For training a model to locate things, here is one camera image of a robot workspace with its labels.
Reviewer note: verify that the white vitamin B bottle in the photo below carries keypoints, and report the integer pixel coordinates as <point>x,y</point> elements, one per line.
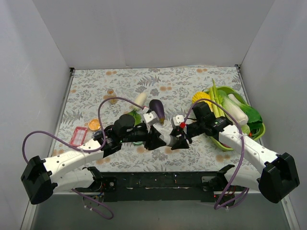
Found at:
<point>169,140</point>

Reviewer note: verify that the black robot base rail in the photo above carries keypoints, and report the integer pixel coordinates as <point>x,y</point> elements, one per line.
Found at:
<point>156,186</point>

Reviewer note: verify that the white daikon radish toy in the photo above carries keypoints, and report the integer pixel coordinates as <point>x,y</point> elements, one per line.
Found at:
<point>235,111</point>

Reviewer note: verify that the amber pill bottle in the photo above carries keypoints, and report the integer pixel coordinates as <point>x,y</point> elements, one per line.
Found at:
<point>111,94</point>

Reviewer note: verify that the yellow napa cabbage toy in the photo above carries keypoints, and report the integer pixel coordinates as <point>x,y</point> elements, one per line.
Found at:
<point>200,95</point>

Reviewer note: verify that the pink rectangular pill box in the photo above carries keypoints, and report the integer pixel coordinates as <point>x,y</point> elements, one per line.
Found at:
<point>78,136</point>

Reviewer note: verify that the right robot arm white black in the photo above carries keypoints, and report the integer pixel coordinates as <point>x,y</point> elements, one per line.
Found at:
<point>276,174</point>

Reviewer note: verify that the green leafy vegetable toy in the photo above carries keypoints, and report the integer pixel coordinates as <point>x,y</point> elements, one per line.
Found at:
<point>254,118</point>

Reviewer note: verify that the white eggplant toy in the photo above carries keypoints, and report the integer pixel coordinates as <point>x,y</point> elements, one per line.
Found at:
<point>140,100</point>

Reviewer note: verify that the purple eggplant toy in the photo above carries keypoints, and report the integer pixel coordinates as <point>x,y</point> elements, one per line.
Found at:
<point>157,106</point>

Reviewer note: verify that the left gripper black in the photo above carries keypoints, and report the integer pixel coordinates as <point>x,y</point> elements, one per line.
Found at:
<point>148,138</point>

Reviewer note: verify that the aluminium frame rail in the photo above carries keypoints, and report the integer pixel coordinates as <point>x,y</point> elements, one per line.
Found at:
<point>60,212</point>

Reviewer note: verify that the green round pill container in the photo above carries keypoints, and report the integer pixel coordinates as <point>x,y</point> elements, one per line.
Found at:
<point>137,143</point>

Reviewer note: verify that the floral patterned table mat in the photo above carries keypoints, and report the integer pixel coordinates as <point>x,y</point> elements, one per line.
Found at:
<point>174,87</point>

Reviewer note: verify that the green celery stalk toy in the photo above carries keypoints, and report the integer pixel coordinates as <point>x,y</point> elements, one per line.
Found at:
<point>214,95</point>

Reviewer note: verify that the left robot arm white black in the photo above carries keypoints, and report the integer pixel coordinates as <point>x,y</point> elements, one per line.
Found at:
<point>42,176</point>

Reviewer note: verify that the orange round pill container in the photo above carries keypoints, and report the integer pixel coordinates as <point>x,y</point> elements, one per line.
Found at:
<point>94,124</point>

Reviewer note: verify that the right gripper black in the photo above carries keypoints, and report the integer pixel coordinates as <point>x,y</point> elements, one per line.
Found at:
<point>186,135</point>

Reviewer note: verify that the green plastic basket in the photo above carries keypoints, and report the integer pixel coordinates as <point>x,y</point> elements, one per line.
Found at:
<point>257,131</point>

